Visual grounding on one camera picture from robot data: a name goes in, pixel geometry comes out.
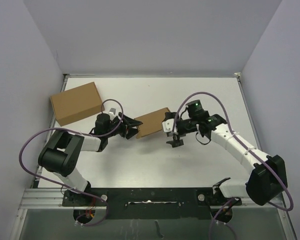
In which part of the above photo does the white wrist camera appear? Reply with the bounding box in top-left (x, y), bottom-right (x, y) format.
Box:
top-left (162, 118), bottom-right (178, 137)
top-left (108, 108), bottom-right (116, 116)

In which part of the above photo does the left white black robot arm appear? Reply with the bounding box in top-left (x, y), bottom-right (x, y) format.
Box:
top-left (38, 112), bottom-right (143, 206)

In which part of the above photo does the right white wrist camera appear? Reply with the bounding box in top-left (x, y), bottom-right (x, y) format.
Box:
top-left (162, 118), bottom-right (178, 137)

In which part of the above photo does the purple cable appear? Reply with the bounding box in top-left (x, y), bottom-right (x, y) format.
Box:
top-left (18, 99), bottom-right (124, 227)
top-left (171, 91), bottom-right (295, 240)

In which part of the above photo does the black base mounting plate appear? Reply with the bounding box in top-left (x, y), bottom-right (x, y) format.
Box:
top-left (62, 187), bottom-right (242, 225)

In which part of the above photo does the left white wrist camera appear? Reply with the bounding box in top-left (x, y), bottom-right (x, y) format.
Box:
top-left (108, 108), bottom-right (116, 116)

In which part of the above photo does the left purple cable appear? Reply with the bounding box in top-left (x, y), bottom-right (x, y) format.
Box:
top-left (18, 99), bottom-right (124, 227)

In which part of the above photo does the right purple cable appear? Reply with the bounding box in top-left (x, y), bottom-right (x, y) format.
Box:
top-left (171, 91), bottom-right (295, 240)

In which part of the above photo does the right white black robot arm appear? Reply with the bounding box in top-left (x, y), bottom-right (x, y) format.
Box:
top-left (162, 100), bottom-right (288, 206)

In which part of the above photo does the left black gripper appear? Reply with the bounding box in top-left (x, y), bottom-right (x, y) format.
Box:
top-left (105, 112), bottom-right (142, 138)

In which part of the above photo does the closed brown cardboard box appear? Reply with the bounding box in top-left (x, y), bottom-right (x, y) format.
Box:
top-left (50, 82), bottom-right (105, 127)

